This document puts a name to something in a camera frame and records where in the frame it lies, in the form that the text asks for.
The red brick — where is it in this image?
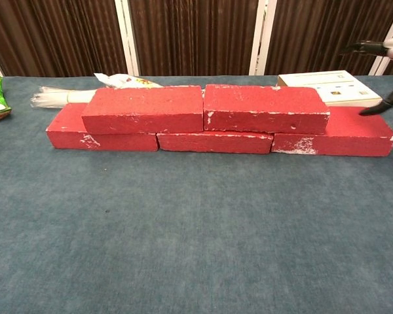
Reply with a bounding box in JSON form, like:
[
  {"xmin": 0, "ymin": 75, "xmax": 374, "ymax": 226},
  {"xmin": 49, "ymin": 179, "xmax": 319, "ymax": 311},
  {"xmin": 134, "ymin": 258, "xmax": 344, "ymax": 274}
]
[
  {"xmin": 156, "ymin": 131, "xmax": 274, "ymax": 155},
  {"xmin": 45, "ymin": 103, "xmax": 160, "ymax": 152},
  {"xmin": 202, "ymin": 84, "xmax": 331, "ymax": 135},
  {"xmin": 81, "ymin": 85, "xmax": 204, "ymax": 135},
  {"xmin": 270, "ymin": 106, "xmax": 393, "ymax": 158}
]

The white flat box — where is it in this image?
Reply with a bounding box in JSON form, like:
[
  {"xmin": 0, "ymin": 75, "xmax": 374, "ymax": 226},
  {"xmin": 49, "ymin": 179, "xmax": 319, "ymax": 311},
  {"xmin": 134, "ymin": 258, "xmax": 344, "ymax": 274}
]
[{"xmin": 276, "ymin": 70, "xmax": 383, "ymax": 107}]

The blue felt table cover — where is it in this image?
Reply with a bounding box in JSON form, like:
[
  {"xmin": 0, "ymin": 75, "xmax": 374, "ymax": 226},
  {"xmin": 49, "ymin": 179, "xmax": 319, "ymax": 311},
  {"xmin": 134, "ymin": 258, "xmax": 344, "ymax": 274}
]
[{"xmin": 0, "ymin": 75, "xmax": 393, "ymax": 314}]

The clear plastic straw packet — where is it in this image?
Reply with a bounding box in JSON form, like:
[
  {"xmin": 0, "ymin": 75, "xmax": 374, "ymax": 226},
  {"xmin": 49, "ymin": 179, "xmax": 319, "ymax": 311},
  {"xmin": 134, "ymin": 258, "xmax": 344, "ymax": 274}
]
[{"xmin": 30, "ymin": 85, "xmax": 98, "ymax": 109}]

